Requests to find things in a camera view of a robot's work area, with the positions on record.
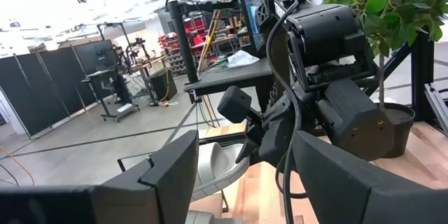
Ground pale grey foam slide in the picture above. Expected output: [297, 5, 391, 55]
[190, 141, 251, 203]

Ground black partition screens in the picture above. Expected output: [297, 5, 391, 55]
[0, 38, 120, 140]

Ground white crumpled cloth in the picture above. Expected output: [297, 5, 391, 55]
[226, 49, 261, 69]

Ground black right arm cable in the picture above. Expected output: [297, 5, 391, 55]
[265, 0, 309, 224]

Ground black metal rig frame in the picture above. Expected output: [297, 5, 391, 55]
[383, 31, 437, 124]

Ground black work table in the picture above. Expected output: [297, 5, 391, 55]
[183, 57, 277, 113]

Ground orange floor cable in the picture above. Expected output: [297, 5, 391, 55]
[0, 146, 36, 187]

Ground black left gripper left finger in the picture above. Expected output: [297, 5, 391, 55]
[0, 129, 200, 224]

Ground black monitor pole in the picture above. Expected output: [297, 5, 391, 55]
[167, 0, 242, 84]

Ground silver aluminium rail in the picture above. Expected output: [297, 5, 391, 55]
[423, 83, 448, 137]

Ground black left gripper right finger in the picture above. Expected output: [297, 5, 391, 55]
[293, 131, 448, 224]

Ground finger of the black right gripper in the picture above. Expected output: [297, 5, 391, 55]
[235, 139, 260, 165]

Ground red bin shelf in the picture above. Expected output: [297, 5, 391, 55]
[157, 15, 214, 75]

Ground potted green plant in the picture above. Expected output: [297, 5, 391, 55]
[317, 0, 448, 159]

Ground black computer box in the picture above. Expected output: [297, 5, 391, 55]
[149, 68, 179, 103]

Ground blue-lit monitor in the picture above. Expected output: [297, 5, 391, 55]
[233, 0, 269, 52]

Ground black rolling stand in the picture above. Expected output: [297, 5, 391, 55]
[80, 68, 141, 123]

